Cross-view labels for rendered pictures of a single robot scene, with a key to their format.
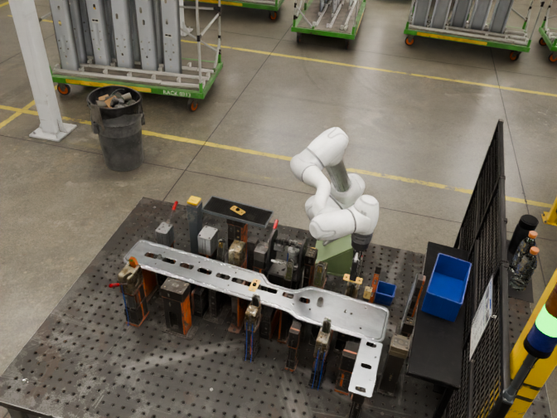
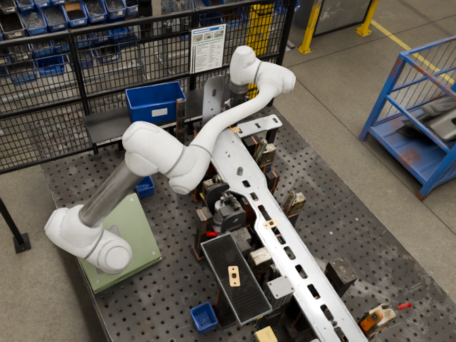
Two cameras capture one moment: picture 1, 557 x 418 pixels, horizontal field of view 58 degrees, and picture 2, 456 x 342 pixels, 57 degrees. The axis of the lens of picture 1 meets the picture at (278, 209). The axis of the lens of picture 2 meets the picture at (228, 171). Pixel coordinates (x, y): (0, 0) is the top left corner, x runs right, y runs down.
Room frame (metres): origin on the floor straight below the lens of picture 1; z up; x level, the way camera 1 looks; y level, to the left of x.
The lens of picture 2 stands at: (2.78, 0.64, 2.70)
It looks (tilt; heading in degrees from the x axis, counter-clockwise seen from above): 50 degrees down; 221
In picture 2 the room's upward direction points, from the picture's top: 9 degrees clockwise
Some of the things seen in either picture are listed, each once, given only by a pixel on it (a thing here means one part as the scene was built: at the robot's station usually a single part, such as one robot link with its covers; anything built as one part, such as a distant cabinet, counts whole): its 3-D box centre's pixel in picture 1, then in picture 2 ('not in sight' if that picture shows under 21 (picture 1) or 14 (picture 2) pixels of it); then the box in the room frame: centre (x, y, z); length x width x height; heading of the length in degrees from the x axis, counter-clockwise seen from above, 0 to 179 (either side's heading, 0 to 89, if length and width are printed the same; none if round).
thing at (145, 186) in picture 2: (385, 294); (144, 186); (2.01, -0.63, 0.74); 0.11 x 0.10 x 0.09; 74
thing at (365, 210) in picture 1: (362, 214); (245, 65); (1.62, -0.34, 1.60); 0.13 x 0.11 x 0.16; 117
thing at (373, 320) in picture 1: (249, 285); (274, 226); (1.76, 0.12, 1.00); 1.38 x 0.22 x 0.02; 74
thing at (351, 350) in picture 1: (346, 367); (248, 156); (1.43, -0.37, 0.84); 0.11 x 0.10 x 0.28; 164
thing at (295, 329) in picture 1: (293, 347); (268, 190); (1.52, -0.12, 0.84); 0.11 x 0.08 x 0.29; 164
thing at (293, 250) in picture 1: (285, 271); (223, 227); (1.93, -0.06, 0.94); 0.18 x 0.13 x 0.49; 74
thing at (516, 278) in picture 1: (525, 268); (184, 5); (1.45, -0.97, 1.53); 0.06 x 0.06 x 0.20
